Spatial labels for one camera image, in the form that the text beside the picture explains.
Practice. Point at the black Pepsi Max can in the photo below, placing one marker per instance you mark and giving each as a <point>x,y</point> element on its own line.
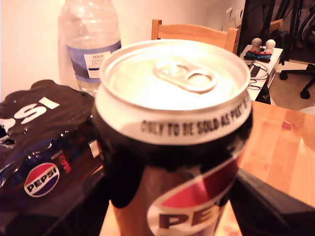
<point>172,86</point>

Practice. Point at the white low shelf unit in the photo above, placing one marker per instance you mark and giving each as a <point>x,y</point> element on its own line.
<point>273,64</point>

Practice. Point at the grey round figurine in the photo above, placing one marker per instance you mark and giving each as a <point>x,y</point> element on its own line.
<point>270,44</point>
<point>257,43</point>

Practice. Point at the red and blue game controller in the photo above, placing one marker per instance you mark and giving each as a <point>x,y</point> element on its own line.
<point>258,55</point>

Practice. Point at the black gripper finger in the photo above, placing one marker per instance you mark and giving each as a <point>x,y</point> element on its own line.
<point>86,216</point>
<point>258,204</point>

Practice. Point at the wooden chair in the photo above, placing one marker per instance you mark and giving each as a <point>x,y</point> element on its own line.
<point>192,32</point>

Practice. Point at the shrink-wrapped Pepsi Max can pack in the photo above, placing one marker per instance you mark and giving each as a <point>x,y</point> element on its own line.
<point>37,137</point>

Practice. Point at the large clear plastic water bottle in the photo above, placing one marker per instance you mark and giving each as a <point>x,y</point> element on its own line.
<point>88,29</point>

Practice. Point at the black office chair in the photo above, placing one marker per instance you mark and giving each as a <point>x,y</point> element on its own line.
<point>305,93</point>

